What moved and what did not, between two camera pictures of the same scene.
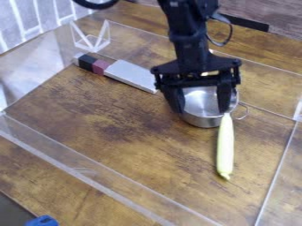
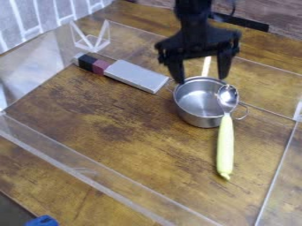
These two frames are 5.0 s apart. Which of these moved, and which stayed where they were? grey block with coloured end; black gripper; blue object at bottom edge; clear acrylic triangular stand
Moved: black gripper
Stayed: clear acrylic triangular stand; grey block with coloured end; blue object at bottom edge
